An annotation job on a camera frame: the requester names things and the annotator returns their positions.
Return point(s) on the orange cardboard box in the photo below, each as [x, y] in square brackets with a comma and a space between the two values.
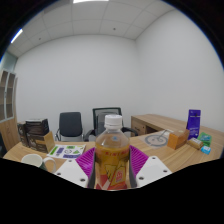
[177, 139]

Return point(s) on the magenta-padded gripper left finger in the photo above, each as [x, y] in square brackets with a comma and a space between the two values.
[83, 165]

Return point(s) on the small dark brown box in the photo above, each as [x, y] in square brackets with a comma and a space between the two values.
[22, 135]

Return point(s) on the orange drink bottle white cap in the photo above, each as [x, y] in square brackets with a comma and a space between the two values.
[112, 156]

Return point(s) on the round white paper disc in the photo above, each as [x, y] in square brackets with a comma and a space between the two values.
[156, 140]

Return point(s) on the dark padded office chair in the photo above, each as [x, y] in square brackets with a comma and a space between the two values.
[70, 123]

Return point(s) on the large square ceiling light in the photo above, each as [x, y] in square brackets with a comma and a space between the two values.
[90, 1]

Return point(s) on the large dark brown box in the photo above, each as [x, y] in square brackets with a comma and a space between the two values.
[38, 133]

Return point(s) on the small tan box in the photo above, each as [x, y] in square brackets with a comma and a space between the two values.
[195, 143]

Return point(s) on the green and white mug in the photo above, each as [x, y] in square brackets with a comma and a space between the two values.
[33, 160]

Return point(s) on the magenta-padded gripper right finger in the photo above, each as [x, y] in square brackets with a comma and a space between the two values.
[141, 165]

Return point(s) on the green flat box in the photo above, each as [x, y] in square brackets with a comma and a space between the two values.
[205, 138]

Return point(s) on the purple standing box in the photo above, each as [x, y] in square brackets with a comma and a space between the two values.
[193, 123]

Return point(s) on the black mesh office chair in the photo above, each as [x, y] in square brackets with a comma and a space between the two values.
[100, 120]

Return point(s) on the wooden side desk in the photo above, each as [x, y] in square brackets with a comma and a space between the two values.
[150, 120]

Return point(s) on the small square ceiling light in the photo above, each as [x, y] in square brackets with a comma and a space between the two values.
[16, 36]

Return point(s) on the small light blue box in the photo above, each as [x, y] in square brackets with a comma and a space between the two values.
[205, 150]

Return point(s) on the white printed leaflet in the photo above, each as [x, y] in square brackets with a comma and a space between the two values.
[66, 151]

